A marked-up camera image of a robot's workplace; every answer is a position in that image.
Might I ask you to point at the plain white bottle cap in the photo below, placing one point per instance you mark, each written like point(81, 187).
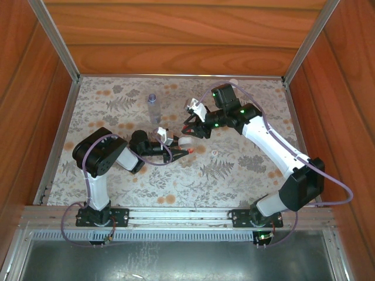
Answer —
point(233, 81)

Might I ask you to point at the clear bottle purple neck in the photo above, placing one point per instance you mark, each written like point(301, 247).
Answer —
point(153, 109)

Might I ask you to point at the circuit board with light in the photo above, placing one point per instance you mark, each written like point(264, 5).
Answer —
point(263, 236)

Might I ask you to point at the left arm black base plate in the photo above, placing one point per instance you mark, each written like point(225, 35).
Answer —
point(120, 218)

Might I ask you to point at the steel sheet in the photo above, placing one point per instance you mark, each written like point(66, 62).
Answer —
point(175, 263)

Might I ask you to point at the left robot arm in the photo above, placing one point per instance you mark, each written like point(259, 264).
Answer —
point(98, 193)

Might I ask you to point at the aluminium frame post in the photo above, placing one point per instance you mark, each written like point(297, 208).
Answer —
point(55, 41)
point(310, 41)

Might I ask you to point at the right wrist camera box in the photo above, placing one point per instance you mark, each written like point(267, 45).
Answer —
point(199, 109)

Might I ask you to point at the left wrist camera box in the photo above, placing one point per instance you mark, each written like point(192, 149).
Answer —
point(165, 136)

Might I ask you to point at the floral tablecloth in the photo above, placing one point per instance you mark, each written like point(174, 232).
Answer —
point(175, 190)

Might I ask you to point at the aluminium front rail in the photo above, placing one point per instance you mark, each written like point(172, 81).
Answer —
point(175, 216)

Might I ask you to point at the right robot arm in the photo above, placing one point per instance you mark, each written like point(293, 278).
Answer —
point(278, 149)

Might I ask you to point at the white cap red print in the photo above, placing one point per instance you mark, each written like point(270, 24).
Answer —
point(214, 152)

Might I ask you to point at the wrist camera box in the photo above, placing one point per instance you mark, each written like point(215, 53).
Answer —
point(165, 136)
point(199, 109)

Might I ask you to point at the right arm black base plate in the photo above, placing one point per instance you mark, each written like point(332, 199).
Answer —
point(240, 218)

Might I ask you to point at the clear bottle red label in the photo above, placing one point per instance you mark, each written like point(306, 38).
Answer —
point(186, 142)

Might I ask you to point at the aluminium side rail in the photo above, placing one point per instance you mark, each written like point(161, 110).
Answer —
point(63, 128)
point(296, 123)

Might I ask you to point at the aluminium back rail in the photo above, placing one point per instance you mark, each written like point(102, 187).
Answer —
point(146, 76)

